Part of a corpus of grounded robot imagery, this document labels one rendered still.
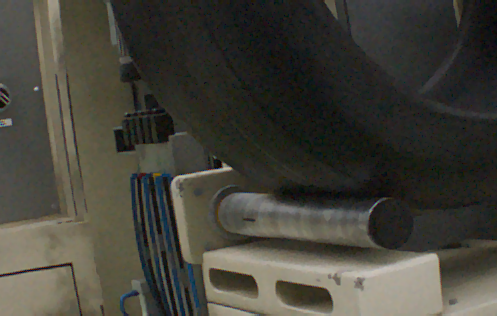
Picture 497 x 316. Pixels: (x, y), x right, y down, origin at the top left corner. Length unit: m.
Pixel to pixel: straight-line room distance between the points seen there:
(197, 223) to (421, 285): 0.36
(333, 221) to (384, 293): 0.10
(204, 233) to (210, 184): 0.05
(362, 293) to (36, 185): 0.70
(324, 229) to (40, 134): 0.61
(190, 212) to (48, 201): 0.34
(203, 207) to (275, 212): 0.15
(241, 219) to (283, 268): 0.14
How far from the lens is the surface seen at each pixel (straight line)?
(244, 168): 1.18
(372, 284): 1.03
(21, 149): 1.61
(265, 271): 1.18
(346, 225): 1.06
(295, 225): 1.16
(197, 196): 1.33
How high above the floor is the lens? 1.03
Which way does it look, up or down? 3 degrees down
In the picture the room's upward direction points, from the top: 9 degrees counter-clockwise
